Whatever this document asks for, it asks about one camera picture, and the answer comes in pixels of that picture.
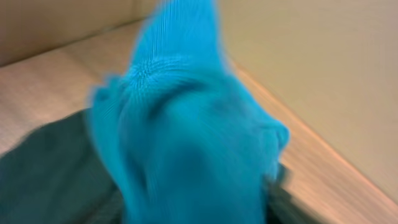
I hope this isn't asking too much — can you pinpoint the blue polo shirt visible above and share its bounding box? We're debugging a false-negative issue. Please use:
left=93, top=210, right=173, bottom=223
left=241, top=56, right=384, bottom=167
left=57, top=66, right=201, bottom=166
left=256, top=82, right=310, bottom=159
left=88, top=0, right=289, bottom=224

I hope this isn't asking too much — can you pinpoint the folded black garment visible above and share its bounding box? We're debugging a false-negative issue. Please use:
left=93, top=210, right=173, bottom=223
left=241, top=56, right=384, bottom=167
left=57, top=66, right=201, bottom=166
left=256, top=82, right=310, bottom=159
left=1, top=111, right=317, bottom=223

